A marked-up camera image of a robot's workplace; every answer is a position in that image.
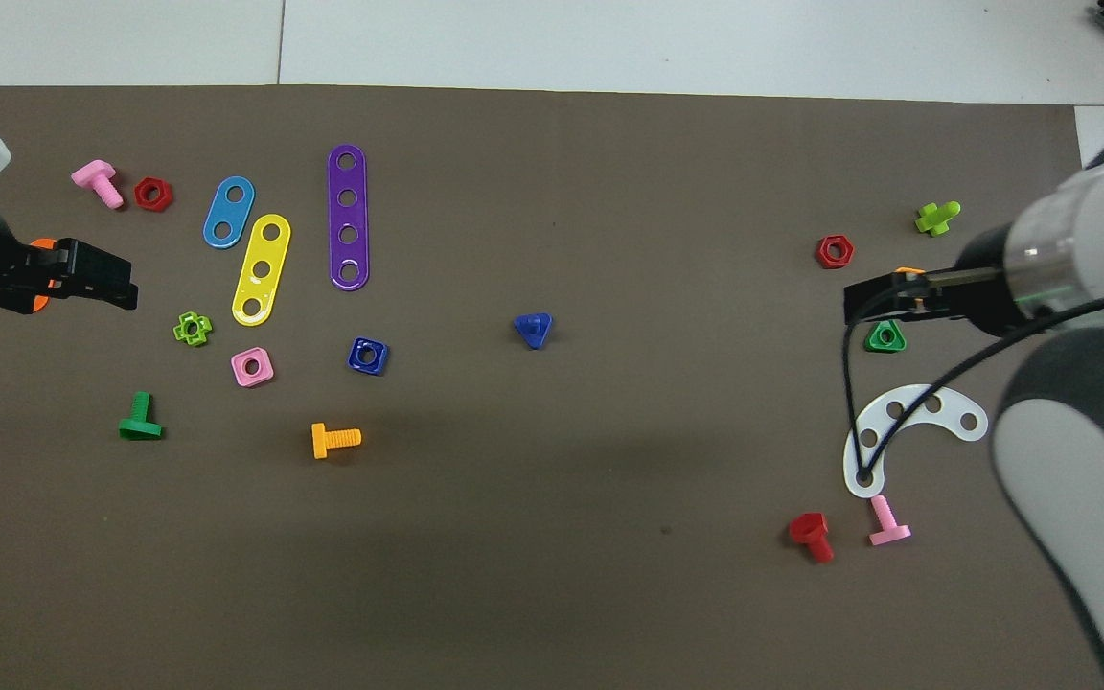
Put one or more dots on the brown table mat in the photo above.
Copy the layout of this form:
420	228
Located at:
552	527

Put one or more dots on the purple four-hole plastic plate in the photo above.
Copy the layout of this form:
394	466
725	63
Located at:
348	216

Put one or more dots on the pink plastic screw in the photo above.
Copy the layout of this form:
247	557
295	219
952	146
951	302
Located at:
92	175
887	530

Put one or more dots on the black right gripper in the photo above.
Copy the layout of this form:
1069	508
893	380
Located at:
988	283

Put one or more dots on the blue square plastic nut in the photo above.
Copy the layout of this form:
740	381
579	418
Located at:
379	365

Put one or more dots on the light green cross-head screw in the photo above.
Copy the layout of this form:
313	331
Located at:
935	220

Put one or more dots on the green triangular plastic nut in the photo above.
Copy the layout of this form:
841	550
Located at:
873	345

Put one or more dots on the green plastic screw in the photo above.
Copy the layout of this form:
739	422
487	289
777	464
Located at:
140	426

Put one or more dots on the red hexagonal plastic nut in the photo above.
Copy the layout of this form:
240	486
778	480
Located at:
822	252
140	195

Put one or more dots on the blue triangle-head plastic screw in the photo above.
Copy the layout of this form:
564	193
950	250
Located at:
525	331

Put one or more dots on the green cross-shaped plastic nut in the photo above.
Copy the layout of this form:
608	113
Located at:
181	330

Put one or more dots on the red plastic screw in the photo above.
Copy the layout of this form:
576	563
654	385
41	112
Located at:
808	527

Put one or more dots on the pink square plastic nut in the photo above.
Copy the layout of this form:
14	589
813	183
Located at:
264	376

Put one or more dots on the orange angled plastic plate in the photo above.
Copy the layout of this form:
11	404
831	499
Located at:
38	305

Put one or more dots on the orange square plastic nut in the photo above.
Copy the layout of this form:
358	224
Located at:
908	270

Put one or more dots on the orange plastic screw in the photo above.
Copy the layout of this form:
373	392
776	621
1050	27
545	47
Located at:
322	441

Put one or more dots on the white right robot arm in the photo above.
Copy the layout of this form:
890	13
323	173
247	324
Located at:
1079	479

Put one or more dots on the yellow three-hole plastic plate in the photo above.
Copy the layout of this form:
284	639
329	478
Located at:
266	251

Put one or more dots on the blue two-hole plastic plate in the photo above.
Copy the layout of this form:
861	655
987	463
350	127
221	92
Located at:
229	213

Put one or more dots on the white curved plastic plate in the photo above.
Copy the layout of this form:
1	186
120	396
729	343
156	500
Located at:
951	414

